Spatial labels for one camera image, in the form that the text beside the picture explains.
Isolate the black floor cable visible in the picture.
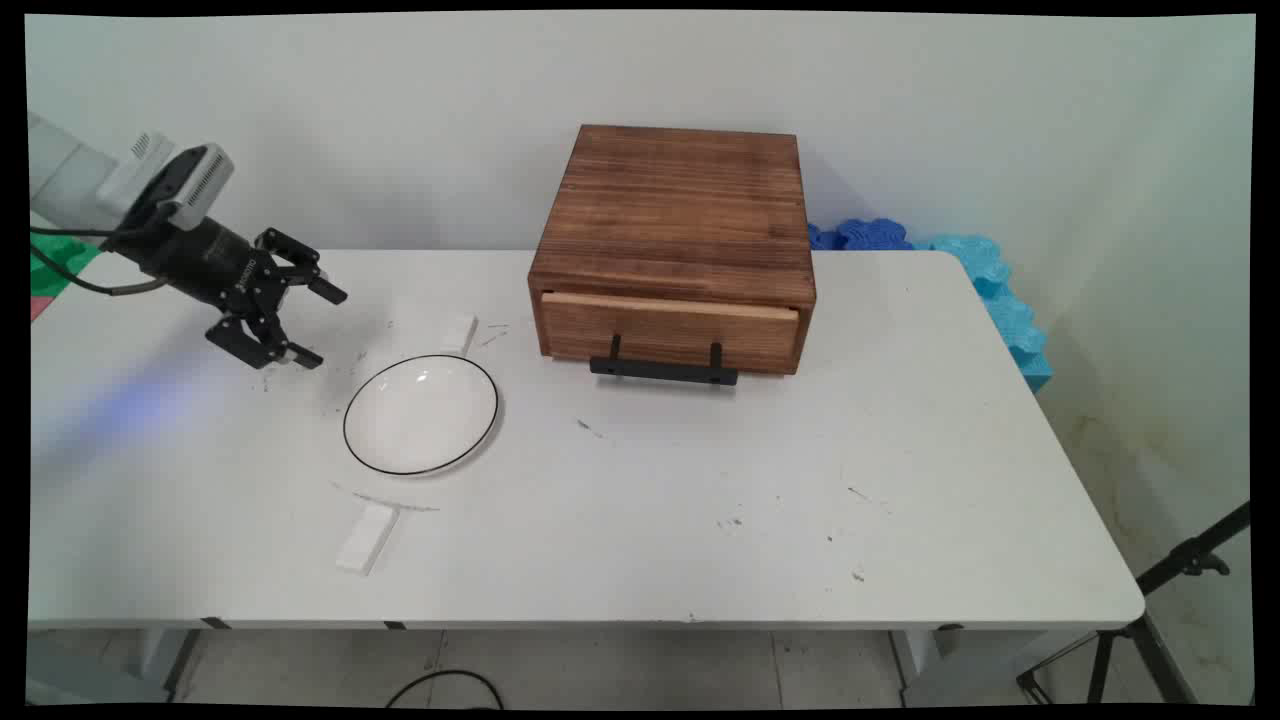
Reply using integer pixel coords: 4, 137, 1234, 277
385, 669, 506, 709

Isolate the brown wooden drawer cabinet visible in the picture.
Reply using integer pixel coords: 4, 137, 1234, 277
527, 124, 818, 377

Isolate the wooden drawer with black handle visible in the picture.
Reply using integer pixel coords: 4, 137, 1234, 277
540, 290, 802, 388

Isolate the long white block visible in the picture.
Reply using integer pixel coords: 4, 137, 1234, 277
335, 503, 401, 577

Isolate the black tripod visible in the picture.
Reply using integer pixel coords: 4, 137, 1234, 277
1017, 500, 1252, 706

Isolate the dark blue foam mat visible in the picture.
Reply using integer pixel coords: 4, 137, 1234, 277
808, 218, 914, 252

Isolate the white plate with black rim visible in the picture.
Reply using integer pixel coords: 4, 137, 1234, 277
343, 354, 500, 477

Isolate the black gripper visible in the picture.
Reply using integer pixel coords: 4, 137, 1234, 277
105, 216, 349, 372

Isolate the light blue foam mat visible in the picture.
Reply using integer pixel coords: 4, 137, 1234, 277
912, 233, 1053, 393

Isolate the green foam mat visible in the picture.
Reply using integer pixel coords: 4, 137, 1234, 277
30, 236, 103, 299

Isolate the table leg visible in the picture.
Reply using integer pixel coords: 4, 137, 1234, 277
138, 629, 203, 701
888, 628, 1051, 707

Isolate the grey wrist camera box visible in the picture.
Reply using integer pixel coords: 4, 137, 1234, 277
148, 143, 236, 233

